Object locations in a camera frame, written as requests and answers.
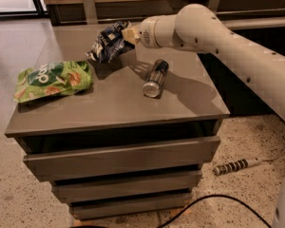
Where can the blue chip bag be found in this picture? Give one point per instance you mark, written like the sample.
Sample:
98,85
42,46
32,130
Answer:
110,43

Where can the silver blue drink can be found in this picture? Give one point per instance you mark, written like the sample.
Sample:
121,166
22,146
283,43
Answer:
152,87

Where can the green rice chip bag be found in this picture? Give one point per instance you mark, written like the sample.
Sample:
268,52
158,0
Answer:
53,79

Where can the grey drawer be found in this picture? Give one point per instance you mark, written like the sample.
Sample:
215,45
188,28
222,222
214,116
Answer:
68,165
130,206
125,187

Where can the bottom grey drawer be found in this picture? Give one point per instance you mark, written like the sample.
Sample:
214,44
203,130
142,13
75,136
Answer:
130,206

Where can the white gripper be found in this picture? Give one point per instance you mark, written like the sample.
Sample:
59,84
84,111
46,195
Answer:
146,32

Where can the middle grey drawer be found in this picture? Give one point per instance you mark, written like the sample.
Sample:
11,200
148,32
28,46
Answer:
125,187

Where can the left metal bracket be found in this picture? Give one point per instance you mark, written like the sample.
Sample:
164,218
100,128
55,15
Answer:
90,11

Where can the white power strip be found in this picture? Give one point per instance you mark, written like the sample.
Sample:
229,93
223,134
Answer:
235,166

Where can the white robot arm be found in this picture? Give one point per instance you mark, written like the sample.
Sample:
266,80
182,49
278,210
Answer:
196,28

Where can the top grey drawer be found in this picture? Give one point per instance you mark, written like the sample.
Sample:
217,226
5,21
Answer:
68,165

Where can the grey drawer cabinet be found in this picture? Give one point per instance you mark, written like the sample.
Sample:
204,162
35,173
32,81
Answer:
115,112

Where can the wooden counter bench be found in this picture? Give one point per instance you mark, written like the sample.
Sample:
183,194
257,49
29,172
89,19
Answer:
71,12

